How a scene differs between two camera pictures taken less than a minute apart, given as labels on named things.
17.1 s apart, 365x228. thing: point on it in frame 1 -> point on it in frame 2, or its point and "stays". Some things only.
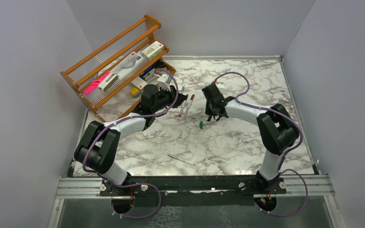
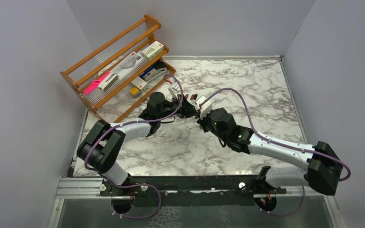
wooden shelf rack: [110, 80] stays
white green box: [153, 49] stays
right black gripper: [207, 111] -> [202, 121]
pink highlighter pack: [95, 83] stays
